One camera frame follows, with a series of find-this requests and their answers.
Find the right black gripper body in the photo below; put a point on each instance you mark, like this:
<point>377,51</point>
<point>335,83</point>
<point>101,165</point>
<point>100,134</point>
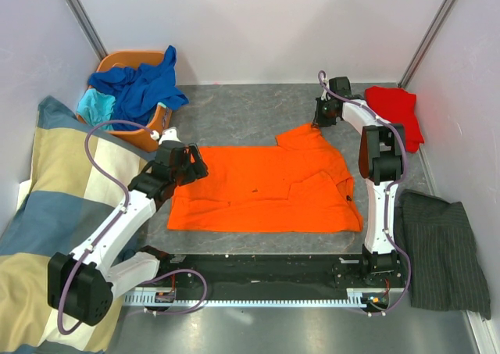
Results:
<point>323,117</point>

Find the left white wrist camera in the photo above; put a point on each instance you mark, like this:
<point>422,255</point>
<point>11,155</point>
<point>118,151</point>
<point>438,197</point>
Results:
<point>169,134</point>

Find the aluminium frame post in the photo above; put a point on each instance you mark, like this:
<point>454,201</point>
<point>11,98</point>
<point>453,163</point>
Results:
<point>438,21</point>
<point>82,17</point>

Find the white slotted cable duct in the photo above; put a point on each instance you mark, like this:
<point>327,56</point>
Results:
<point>154,298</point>

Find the folded red t shirt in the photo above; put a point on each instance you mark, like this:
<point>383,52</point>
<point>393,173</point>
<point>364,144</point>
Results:
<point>397,106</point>

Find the right aluminium frame post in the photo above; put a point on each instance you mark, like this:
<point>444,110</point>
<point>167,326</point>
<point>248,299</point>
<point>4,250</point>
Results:
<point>438,21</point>

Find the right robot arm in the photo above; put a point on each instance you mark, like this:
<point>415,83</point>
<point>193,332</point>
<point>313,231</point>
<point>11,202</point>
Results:
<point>382,164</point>

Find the teal t shirt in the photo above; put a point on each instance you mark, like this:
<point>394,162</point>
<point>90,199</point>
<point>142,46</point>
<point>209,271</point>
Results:
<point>95,107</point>

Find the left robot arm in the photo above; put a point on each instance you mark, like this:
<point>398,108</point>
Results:
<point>83,284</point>

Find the blue t shirt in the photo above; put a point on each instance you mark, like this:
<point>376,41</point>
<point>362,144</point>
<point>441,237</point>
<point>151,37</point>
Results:
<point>138,91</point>

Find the left aluminium frame post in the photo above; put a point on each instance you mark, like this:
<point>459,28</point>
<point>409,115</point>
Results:
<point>82,17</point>

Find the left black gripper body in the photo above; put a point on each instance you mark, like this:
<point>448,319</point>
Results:
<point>190,171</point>

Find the orange t shirt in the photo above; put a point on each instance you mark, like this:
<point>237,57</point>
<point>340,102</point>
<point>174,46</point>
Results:
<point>301,184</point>

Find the blue beige checked pillow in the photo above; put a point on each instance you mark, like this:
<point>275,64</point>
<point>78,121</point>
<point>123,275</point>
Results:
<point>75,183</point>

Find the dark striped cloth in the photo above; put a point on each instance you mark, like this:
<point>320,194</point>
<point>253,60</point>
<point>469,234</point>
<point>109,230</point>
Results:
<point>439,240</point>

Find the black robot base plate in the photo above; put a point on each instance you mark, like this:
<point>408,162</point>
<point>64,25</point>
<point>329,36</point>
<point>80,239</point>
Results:
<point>269,276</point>

